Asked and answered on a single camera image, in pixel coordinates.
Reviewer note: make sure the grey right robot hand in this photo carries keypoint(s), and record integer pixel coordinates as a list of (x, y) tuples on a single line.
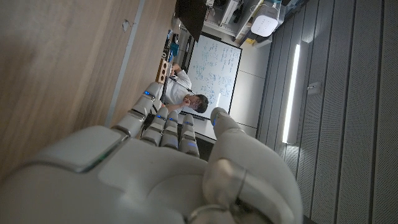
[(149, 180)]

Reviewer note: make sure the person in white t-shirt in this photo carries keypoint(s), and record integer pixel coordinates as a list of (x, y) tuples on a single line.
[(177, 88)]

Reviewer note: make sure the brown wooden block with holes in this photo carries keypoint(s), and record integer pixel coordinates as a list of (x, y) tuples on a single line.
[(161, 71)]

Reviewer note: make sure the whiteboard with writing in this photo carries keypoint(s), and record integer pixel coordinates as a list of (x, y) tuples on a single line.
[(217, 65)]

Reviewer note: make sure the ceiling light strip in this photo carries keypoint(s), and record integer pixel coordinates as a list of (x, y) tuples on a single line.
[(291, 93)]

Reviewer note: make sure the black laptop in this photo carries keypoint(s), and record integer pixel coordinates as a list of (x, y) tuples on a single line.
[(191, 15)]

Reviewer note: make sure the white shelf cabinet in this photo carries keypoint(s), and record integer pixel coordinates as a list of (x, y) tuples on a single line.
[(230, 18)]

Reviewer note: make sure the white ceiling sensor box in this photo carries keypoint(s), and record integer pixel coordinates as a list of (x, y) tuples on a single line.
[(313, 88)]

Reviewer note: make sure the white perforated device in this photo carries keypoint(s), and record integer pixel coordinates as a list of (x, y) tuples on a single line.
[(264, 21)]

